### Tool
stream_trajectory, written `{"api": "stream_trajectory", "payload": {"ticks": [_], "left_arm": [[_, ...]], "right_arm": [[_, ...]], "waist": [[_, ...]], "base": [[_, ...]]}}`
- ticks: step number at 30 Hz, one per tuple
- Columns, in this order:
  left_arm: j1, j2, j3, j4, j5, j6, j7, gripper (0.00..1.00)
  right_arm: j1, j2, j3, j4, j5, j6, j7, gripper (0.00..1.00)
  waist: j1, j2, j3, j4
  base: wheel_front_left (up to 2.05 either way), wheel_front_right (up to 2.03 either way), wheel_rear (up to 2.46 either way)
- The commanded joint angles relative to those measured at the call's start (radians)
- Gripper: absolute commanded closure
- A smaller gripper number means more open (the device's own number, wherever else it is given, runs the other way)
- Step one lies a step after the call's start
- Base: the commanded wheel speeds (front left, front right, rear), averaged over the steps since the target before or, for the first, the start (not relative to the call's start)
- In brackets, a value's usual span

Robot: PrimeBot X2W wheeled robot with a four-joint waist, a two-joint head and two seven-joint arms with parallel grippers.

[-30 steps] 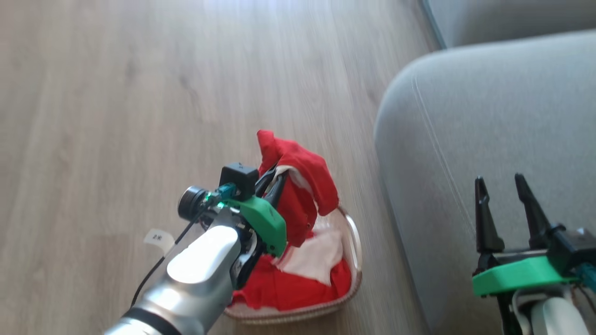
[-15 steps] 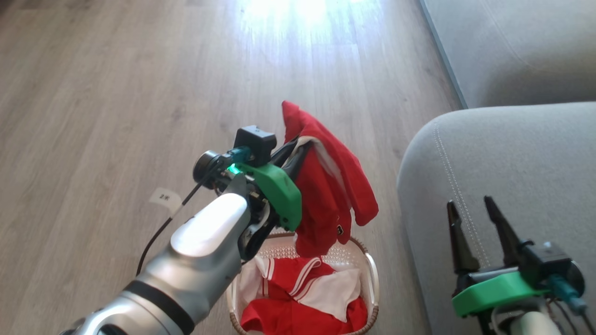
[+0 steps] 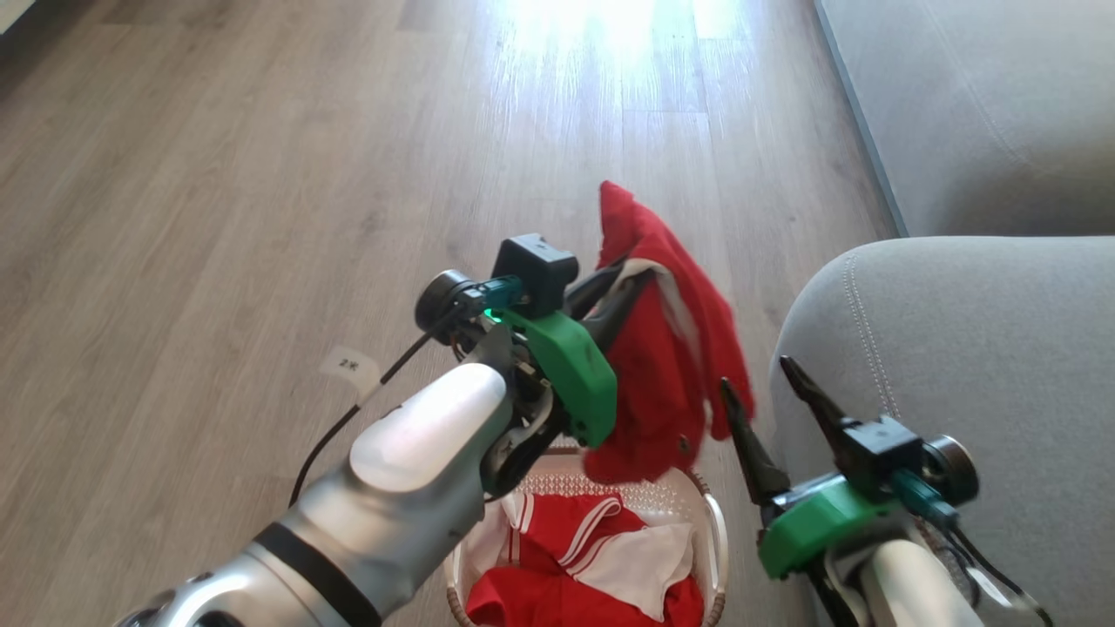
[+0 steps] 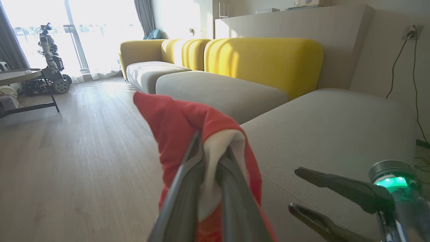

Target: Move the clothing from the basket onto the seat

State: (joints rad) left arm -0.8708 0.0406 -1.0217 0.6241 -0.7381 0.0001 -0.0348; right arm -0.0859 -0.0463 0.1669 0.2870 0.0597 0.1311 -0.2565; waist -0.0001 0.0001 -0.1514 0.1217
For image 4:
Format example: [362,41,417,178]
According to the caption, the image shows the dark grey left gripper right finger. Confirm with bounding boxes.
[216,148,274,242]

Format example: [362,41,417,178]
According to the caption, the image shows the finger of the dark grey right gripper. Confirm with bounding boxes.
[288,203,375,242]
[295,167,395,214]

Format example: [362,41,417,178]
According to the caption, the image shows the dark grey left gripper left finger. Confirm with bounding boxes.
[148,132,205,242]

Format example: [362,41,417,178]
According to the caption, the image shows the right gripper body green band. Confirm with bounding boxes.
[369,160,430,242]

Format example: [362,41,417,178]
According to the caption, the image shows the red garment with white stripes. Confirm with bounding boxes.
[133,91,279,242]

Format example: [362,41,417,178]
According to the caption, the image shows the grey sofa seat module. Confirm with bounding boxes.
[155,71,290,125]

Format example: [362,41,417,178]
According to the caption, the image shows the light grey sofa seat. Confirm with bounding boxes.
[126,61,192,94]

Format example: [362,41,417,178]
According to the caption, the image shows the grey fabric sofa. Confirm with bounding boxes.
[240,88,417,242]

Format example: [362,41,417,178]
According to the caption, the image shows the wide yellow sofa backrest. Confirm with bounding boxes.
[204,38,324,100]

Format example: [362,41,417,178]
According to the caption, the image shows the narrow yellow sofa backrest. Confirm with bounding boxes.
[161,38,211,71]

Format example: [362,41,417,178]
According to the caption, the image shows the teal cushion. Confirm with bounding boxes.
[144,29,169,40]

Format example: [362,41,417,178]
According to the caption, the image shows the white router with antennas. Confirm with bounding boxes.
[218,3,232,19]

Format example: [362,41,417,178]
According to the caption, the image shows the stack of books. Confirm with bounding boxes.
[286,0,323,10]

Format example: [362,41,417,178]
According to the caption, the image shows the wheeled humanoid robot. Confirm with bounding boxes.
[32,23,73,94]

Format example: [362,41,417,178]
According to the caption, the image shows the round table black legs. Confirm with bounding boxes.
[0,69,60,119]

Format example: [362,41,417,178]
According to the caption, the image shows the dark grey window curtain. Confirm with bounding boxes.
[0,3,30,70]

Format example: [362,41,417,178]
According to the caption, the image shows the thin black power cable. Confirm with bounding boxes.
[412,25,430,145]
[386,38,409,99]

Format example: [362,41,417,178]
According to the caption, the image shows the grey wall socket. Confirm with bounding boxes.
[402,25,424,40]

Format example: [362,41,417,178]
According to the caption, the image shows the grey window frame post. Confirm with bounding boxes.
[64,0,89,73]

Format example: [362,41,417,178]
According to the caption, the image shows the white equipment with cables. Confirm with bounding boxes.
[0,86,27,113]

